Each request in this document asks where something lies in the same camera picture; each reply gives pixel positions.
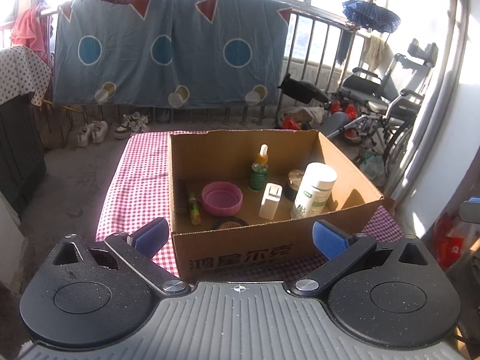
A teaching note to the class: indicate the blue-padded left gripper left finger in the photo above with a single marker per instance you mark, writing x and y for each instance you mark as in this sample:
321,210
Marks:
136,251

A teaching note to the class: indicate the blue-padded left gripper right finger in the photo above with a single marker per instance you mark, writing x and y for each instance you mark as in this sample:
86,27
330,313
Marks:
345,253

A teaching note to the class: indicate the white vitamin bottle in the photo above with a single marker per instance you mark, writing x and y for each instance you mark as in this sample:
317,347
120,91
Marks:
314,191

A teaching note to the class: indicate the white USB wall charger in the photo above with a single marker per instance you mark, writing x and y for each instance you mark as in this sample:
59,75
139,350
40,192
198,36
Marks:
270,201

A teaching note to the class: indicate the gold lidded round jar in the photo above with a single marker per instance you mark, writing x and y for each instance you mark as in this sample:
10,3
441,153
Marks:
293,181

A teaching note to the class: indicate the pink plastic lid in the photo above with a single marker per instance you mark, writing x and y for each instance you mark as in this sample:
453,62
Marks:
221,199

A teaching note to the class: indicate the green glass dropper bottle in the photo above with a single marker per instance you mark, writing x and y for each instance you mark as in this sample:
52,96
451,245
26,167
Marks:
259,170

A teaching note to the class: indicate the red white checkered tablecloth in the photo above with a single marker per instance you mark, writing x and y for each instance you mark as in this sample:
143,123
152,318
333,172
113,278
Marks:
140,192

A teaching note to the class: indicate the green yellow tube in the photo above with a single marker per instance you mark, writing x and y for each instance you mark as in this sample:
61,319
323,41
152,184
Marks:
195,218

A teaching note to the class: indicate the light plastic bag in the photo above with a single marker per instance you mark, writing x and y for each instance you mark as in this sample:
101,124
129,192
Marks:
374,169

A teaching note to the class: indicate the black tape roll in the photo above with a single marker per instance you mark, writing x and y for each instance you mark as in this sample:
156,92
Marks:
229,222

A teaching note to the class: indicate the red snack package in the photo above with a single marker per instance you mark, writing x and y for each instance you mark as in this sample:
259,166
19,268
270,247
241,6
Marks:
448,237

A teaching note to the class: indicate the brown cardboard box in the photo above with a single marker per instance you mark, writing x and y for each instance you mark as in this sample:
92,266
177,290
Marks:
197,159

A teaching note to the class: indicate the white sneaker left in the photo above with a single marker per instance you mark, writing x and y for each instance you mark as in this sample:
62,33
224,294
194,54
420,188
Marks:
84,135

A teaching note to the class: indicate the white sneaker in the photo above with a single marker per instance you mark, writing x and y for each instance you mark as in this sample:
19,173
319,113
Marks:
84,135
99,131

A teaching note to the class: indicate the white sneaker right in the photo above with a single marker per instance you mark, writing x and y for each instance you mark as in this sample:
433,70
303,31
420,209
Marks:
99,131

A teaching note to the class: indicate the black folded wheelchair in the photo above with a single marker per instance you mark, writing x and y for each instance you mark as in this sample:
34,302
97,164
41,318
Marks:
377,113

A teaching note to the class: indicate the black cabinet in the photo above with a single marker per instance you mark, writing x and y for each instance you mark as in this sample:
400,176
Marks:
22,155

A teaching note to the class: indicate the metal balcony railing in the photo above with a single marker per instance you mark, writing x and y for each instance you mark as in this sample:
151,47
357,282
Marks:
318,50

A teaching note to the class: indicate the blue patterned hanging blanket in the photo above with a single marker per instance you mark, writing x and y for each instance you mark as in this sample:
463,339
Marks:
177,54

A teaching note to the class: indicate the polka dot cloth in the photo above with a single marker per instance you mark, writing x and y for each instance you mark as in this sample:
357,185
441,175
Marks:
23,73

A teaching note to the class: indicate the dark blue dotted umbrella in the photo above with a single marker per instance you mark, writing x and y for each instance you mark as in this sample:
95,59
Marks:
368,15

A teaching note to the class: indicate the pink hanging garment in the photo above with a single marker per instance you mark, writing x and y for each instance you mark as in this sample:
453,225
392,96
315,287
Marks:
33,31

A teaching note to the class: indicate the black camera box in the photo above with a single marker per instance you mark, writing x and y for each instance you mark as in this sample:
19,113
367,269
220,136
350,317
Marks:
469,211

